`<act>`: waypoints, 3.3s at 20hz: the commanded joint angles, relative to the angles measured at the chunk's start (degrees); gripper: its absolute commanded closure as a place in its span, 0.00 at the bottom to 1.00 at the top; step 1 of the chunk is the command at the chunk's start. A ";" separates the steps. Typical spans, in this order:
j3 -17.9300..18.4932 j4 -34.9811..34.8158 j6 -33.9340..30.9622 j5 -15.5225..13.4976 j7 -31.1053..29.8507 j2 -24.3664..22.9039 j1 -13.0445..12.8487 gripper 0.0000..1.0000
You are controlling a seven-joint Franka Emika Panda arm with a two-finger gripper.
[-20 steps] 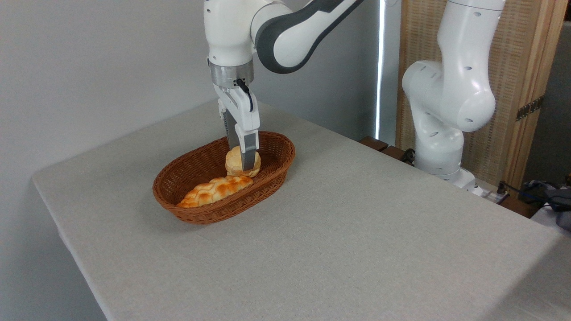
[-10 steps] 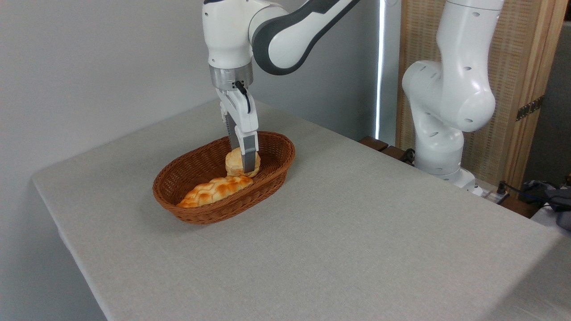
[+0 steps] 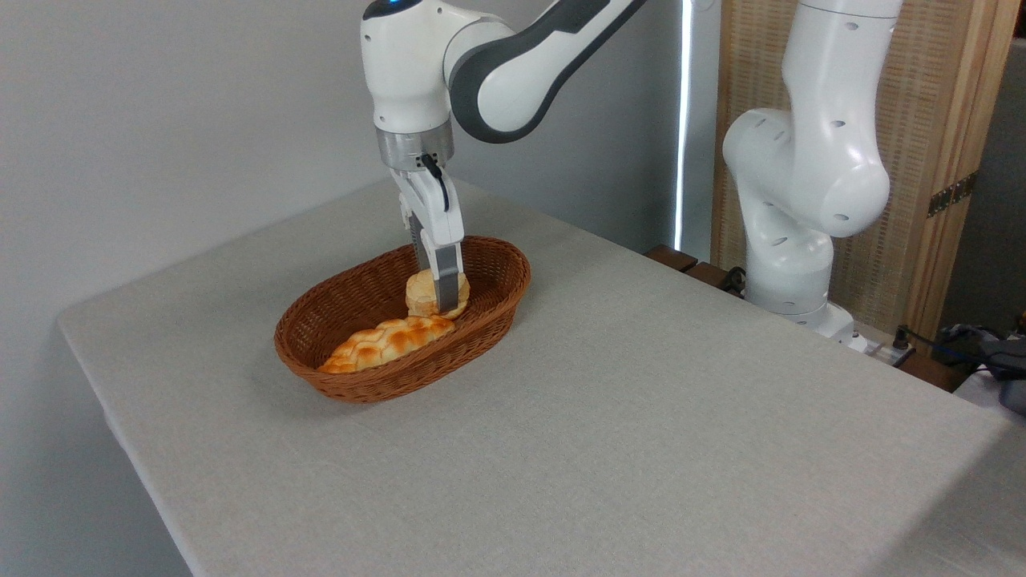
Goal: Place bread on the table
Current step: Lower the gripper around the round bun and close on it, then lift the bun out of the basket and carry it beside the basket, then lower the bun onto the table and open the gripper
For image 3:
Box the grey tablecloth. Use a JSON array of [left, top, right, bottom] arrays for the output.
[[58, 178, 1026, 577]]

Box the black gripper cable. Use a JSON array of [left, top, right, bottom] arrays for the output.
[[420, 154, 450, 213]]

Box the round toasted bread bun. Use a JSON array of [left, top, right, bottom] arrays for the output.
[[405, 269, 471, 320]]

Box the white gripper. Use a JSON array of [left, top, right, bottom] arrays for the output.
[[390, 166, 465, 313]]

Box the long braided bread loaf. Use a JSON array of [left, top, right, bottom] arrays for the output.
[[318, 314, 456, 375]]

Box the white power strip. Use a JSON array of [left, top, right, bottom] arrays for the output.
[[848, 321, 916, 368]]

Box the black plug with cable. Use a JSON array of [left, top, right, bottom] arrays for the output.
[[891, 325, 1026, 357]]

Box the dark blue-grey bundle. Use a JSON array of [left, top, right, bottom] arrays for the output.
[[936, 323, 1026, 416]]

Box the brown wooden slat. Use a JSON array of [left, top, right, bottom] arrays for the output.
[[644, 244, 698, 273], [683, 261, 746, 299]]

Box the dark metal screen hinge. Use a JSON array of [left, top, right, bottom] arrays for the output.
[[927, 171, 978, 219]]

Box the brown wicker basket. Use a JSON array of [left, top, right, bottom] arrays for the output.
[[274, 235, 531, 404]]

